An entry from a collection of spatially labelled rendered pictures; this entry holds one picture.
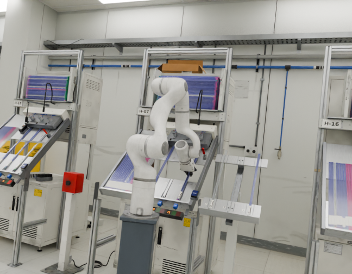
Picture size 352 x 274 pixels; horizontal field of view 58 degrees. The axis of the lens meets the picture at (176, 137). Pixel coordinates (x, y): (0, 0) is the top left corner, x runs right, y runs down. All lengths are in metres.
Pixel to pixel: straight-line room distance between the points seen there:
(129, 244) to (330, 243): 1.27
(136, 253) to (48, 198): 1.58
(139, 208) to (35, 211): 1.68
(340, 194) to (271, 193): 1.87
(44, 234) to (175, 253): 1.27
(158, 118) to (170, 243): 1.12
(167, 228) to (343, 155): 1.33
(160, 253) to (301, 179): 1.99
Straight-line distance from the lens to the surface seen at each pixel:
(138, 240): 1.68
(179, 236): 2.46
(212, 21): 4.39
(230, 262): 2.15
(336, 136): 2.59
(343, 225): 2.00
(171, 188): 2.18
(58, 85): 3.26
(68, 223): 2.74
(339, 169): 2.26
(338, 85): 2.64
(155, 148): 1.60
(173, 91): 1.75
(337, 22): 4.20
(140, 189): 1.65
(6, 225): 3.47
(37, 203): 3.17
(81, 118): 3.32
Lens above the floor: 1.08
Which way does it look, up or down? 2 degrees up
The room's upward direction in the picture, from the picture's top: 6 degrees clockwise
